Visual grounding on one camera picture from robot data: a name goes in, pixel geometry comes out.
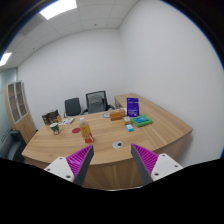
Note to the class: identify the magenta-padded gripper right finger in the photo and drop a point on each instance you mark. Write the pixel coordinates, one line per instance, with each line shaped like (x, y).
(149, 161)

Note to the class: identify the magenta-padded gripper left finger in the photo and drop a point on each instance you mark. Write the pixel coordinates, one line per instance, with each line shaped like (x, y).
(76, 162)

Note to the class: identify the orange drink bottle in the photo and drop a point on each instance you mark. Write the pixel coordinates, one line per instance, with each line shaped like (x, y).
(86, 131)

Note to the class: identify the flat round red coaster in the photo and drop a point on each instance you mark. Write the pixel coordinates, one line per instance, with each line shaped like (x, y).
(75, 130)

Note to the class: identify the small light blue box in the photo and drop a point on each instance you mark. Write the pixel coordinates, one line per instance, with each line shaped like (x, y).
(129, 127)

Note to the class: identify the green and white mug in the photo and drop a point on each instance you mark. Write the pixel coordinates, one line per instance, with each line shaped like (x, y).
(55, 128)

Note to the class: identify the green flat box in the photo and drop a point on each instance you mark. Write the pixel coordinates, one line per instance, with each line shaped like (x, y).
(142, 120)

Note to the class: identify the printed sticker leaflet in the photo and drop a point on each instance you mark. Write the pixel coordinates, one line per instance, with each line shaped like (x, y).
(68, 121)

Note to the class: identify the small tan box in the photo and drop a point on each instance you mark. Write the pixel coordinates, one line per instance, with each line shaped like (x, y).
(127, 120)

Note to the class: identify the small dark upright box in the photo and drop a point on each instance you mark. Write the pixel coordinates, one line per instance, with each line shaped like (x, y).
(45, 119)

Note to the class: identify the dark printed box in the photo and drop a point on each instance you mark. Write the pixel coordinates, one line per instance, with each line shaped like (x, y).
(51, 115)

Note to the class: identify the black office chair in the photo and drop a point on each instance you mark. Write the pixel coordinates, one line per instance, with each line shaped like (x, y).
(72, 107)

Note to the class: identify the orange-brown cardboard box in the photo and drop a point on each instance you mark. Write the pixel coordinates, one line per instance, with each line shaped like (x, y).
(117, 115)

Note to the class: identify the purple standing pouch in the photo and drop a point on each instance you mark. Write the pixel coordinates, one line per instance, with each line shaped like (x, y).
(133, 107)

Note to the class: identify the grey mesh office chair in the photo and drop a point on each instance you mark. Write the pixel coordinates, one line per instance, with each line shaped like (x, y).
(96, 102)

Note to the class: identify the dark sofa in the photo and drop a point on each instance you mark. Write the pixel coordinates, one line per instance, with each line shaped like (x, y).
(11, 146)

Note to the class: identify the wooden shelf cabinet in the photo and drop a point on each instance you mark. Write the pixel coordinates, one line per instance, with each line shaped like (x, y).
(20, 110)

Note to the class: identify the rectangular ceiling light panel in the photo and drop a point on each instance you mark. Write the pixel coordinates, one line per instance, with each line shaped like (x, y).
(58, 7)
(4, 58)

